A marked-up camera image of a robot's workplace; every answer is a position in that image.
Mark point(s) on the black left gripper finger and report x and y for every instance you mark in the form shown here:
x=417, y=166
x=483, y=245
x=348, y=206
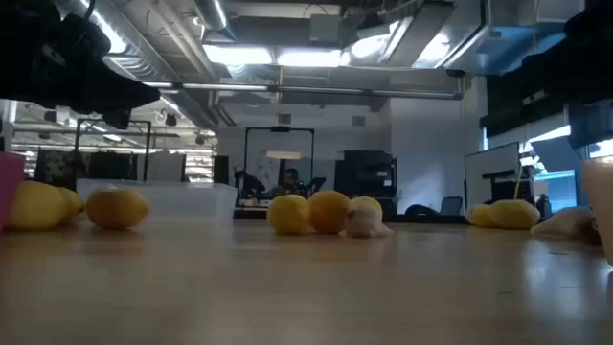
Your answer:
x=117, y=119
x=124, y=93

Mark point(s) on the orange lemon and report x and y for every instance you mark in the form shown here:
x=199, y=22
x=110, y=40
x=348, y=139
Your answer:
x=328, y=212
x=117, y=208

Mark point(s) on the yellow lemon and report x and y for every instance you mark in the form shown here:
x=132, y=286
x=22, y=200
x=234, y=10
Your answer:
x=515, y=214
x=287, y=214
x=478, y=215
x=75, y=203
x=36, y=205
x=372, y=203

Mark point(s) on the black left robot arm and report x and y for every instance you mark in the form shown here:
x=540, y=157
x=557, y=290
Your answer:
x=19, y=14

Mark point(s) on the black idle robot arm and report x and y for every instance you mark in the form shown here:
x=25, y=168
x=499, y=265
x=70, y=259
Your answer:
x=316, y=184
x=249, y=184

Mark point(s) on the black spotlight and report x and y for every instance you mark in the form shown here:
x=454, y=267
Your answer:
x=50, y=116
x=171, y=120
x=200, y=140

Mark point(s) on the dark patterned panel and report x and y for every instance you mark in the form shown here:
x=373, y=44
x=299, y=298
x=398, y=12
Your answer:
x=110, y=165

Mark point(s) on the white cabinet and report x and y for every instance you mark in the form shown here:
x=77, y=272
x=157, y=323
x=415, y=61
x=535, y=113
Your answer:
x=165, y=167

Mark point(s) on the clear plastic bin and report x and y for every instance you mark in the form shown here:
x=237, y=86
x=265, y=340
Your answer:
x=191, y=201

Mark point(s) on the black speaker box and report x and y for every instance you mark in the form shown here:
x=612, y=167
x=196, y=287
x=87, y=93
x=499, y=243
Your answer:
x=220, y=170

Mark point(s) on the fluorescent light panel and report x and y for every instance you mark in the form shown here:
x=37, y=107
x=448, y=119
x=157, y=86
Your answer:
x=309, y=58
x=239, y=55

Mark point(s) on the pink plastic tray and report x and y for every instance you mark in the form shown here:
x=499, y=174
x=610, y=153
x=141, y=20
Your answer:
x=9, y=191

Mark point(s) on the grey vent grille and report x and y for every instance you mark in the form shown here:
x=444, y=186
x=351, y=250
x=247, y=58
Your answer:
x=284, y=119
x=359, y=121

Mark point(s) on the white light bar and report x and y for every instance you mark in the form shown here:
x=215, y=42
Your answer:
x=284, y=155

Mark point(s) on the whiteboard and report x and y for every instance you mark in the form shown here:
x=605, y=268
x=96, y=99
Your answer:
x=488, y=163

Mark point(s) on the black cart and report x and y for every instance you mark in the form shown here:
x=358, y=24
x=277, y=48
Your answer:
x=507, y=189

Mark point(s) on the person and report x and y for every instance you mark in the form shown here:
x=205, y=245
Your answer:
x=289, y=184

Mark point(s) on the orange plastic tray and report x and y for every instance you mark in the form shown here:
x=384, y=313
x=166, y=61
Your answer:
x=598, y=211

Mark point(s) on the long grey metal pipe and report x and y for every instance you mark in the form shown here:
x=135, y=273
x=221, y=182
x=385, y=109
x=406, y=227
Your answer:
x=311, y=89

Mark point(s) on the dark bottle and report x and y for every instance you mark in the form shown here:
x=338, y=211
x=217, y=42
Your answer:
x=543, y=207

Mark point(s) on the grey metal unit box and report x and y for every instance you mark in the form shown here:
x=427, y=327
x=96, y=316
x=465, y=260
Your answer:
x=324, y=29

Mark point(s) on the grey office chair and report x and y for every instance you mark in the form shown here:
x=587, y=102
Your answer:
x=451, y=206

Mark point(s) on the black-framed blue tray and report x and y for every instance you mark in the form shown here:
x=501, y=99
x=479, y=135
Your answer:
x=431, y=219

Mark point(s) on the black chair back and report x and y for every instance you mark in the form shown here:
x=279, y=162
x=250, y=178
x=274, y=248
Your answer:
x=421, y=211

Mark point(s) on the black equipment cabinet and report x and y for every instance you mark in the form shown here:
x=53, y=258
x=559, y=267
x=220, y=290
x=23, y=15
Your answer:
x=366, y=177

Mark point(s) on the black rig frame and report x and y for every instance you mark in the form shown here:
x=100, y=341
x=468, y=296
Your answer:
x=148, y=153
x=279, y=129

